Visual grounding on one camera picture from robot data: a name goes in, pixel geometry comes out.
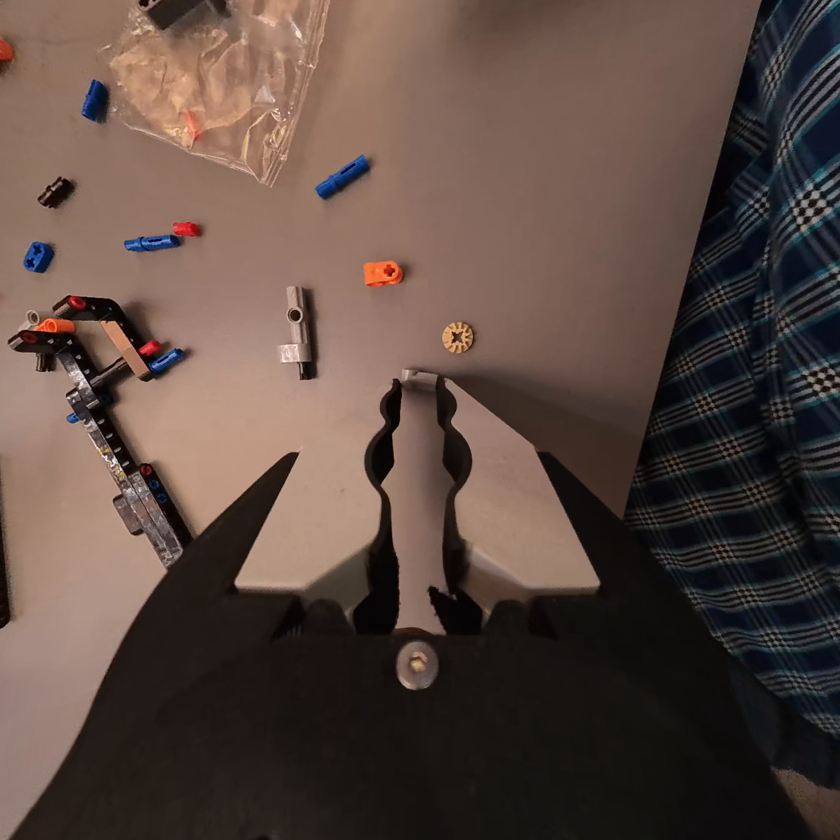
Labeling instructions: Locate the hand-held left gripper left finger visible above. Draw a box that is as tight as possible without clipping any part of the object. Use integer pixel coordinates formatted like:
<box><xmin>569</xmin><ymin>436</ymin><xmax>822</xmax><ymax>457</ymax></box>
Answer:
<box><xmin>235</xmin><ymin>379</ymin><xmax>403</xmax><ymax>635</ymax></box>

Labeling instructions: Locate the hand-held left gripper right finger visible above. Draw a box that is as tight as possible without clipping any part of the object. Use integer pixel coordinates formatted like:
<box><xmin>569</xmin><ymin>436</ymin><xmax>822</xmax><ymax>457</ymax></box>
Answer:
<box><xmin>428</xmin><ymin>378</ymin><xmax>601</xmax><ymax>635</ymax></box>

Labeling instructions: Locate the grey lego axle connector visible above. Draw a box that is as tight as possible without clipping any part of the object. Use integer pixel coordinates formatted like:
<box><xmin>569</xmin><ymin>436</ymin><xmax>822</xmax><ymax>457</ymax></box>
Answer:
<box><xmin>275</xmin><ymin>285</ymin><xmax>315</xmax><ymax>381</ymax></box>

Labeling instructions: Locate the black lego beam assembly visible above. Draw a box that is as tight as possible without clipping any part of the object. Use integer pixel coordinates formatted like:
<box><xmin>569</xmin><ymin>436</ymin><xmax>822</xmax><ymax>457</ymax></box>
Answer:
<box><xmin>7</xmin><ymin>294</ymin><xmax>195</xmax><ymax>569</ymax></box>

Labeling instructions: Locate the black lego panel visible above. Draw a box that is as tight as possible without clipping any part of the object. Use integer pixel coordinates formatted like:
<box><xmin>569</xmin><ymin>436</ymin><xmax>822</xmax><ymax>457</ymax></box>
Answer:
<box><xmin>0</xmin><ymin>459</ymin><xmax>11</xmax><ymax>630</ymax></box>

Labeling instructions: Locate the dark grey lego beam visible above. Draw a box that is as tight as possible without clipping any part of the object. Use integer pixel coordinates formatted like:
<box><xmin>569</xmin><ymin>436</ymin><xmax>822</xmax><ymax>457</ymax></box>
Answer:
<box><xmin>137</xmin><ymin>0</ymin><xmax>232</xmax><ymax>31</ymax></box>

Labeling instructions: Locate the blue plaid shirt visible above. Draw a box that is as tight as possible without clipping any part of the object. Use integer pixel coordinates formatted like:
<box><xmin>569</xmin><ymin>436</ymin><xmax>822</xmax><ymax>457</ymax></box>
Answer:
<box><xmin>623</xmin><ymin>0</ymin><xmax>840</xmax><ymax>788</ymax></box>

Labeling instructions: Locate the clear plastic bag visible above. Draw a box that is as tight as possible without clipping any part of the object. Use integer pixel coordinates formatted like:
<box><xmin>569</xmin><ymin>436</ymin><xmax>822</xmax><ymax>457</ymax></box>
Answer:
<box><xmin>98</xmin><ymin>0</ymin><xmax>330</xmax><ymax>189</ymax></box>

